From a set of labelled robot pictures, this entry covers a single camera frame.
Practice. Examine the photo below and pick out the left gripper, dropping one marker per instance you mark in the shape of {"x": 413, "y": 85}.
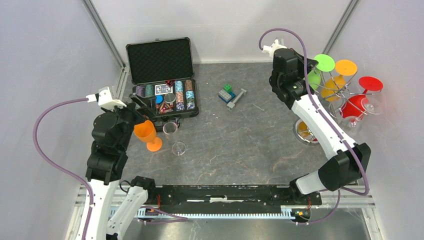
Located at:
{"x": 131, "y": 107}

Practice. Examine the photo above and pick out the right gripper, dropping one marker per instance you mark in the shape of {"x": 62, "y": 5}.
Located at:
{"x": 301, "y": 61}

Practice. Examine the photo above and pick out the green wine glass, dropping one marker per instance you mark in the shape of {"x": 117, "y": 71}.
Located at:
{"x": 325, "y": 64}

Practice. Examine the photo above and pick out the orange wine glass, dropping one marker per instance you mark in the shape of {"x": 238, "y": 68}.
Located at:
{"x": 146, "y": 132}

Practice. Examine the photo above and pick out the clear wine glass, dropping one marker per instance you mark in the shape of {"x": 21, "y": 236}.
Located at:
{"x": 171, "y": 132}
{"x": 355, "y": 109}

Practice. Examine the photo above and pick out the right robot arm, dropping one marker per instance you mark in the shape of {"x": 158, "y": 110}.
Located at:
{"x": 347, "y": 160}

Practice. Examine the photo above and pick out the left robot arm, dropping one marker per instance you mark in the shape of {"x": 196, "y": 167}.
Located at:
{"x": 112, "y": 131}

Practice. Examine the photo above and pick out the yellow-orange wine glass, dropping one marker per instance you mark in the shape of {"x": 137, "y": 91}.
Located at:
{"x": 341, "y": 76}

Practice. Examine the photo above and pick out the chrome wine glass rack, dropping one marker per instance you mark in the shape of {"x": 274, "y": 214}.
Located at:
{"x": 334, "y": 107}

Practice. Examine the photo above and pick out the red wine glass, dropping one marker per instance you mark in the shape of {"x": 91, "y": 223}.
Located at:
{"x": 371, "y": 86}

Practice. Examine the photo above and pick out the clear wine glass on rack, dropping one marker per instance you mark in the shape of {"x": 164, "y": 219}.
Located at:
{"x": 355, "y": 109}

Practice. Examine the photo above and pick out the blue round chip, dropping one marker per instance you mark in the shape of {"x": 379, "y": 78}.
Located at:
{"x": 159, "y": 99}

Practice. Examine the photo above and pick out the playing card deck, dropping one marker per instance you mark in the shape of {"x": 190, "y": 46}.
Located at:
{"x": 162, "y": 89}

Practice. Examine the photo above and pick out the black poker chip case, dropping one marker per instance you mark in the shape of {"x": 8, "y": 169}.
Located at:
{"x": 156, "y": 62}

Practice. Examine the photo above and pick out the blue grey toy brick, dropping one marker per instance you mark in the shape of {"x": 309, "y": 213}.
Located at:
{"x": 226, "y": 96}

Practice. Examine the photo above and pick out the long grey toy brick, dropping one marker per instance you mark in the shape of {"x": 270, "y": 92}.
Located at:
{"x": 230, "y": 105}

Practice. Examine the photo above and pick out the green toy brick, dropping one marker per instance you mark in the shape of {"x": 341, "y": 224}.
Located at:
{"x": 227, "y": 87}

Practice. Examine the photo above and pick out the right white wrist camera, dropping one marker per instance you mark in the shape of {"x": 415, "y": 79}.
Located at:
{"x": 273, "y": 47}

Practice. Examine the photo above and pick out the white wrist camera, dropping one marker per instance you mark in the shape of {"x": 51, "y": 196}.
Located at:
{"x": 106, "y": 99}
{"x": 273, "y": 47}

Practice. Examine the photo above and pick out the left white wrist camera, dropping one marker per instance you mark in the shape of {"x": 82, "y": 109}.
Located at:
{"x": 106, "y": 99}

